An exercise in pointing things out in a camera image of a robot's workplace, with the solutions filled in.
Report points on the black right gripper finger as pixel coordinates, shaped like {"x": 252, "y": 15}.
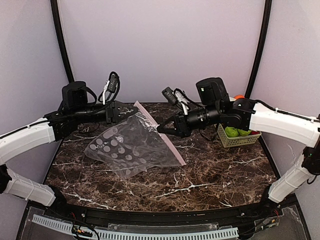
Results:
{"x": 169, "y": 131}
{"x": 168, "y": 124}

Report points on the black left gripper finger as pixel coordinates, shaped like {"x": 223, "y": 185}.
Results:
{"x": 125, "y": 107}
{"x": 123, "y": 115}

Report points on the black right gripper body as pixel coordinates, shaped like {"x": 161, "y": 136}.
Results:
{"x": 181, "y": 122}

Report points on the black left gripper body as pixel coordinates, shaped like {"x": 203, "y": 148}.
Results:
{"x": 109, "y": 112}

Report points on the clear dotted zip top bag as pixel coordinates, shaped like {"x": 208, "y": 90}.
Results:
{"x": 134, "y": 146}

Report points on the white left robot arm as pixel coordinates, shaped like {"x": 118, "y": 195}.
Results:
{"x": 79, "y": 106}

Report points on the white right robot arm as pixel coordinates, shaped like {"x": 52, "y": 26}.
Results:
{"x": 216, "y": 107}

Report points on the green perforated plastic basket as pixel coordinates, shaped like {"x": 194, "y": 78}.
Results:
{"x": 229, "y": 142}

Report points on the green apple toy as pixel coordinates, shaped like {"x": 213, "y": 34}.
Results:
{"x": 231, "y": 132}

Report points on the orange tangerine toy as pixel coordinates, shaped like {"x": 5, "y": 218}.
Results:
{"x": 239, "y": 97}

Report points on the green wrinkled fruit toy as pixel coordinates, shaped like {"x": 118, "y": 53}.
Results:
{"x": 244, "y": 133}

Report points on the red tomato toy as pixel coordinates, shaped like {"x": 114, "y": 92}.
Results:
{"x": 255, "y": 132}

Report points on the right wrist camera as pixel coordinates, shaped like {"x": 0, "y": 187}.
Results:
{"x": 176, "y": 98}

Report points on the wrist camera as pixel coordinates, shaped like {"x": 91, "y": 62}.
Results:
{"x": 176, "y": 98}
{"x": 111, "y": 89}

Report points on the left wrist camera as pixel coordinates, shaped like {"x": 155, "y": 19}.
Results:
{"x": 111, "y": 89}

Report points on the black corner frame post left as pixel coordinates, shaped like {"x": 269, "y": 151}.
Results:
{"x": 61, "y": 40}

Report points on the black corner frame post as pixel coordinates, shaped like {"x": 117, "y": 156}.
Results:
{"x": 260, "y": 47}
{"x": 61, "y": 40}

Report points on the white slotted cable duct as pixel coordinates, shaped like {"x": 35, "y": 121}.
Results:
{"x": 138, "y": 232}

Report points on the black corner frame post right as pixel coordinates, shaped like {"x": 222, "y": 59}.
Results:
{"x": 260, "y": 47}

